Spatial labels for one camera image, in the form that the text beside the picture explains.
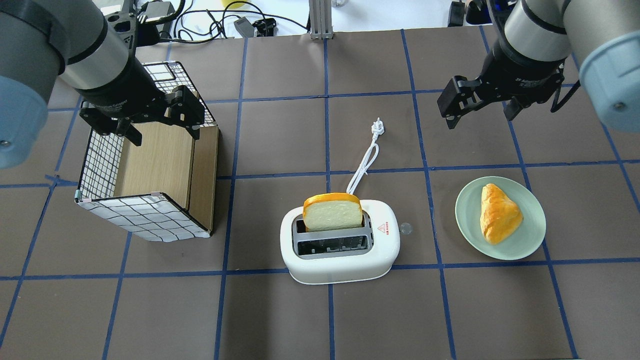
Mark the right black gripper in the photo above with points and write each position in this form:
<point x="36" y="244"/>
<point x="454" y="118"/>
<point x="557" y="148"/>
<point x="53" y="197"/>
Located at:
<point x="520" y="71"/>

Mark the aluminium frame post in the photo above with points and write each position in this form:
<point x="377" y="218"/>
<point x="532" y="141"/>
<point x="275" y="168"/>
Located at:
<point x="320" y="16"/>

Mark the golden triangular pastry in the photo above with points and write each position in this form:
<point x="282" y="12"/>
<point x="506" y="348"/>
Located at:
<point x="500" y="216"/>

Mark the white two-slot toaster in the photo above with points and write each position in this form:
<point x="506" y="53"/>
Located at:
<point x="341" y="255"/>

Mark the black power adapter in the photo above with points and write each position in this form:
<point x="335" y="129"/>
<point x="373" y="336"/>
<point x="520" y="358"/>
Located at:
<point x="456" y="14"/>

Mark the light green plate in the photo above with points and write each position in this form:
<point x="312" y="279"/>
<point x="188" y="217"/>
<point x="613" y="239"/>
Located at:
<point x="523" y="242"/>

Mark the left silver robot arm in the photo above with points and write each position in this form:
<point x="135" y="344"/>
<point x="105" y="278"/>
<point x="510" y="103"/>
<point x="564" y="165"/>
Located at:
<point x="94" y="53"/>

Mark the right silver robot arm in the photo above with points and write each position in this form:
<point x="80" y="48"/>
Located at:
<point x="545" y="50"/>

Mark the toast bread slice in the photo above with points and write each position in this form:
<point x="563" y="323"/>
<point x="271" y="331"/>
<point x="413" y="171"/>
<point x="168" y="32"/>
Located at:
<point x="332" y="211"/>

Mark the wire basket with wooden shelves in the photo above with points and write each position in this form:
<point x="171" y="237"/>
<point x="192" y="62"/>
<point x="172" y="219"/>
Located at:
<point x="162" y="190"/>

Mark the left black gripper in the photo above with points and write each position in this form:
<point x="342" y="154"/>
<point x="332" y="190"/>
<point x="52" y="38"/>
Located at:
<point x="121" y="86"/>

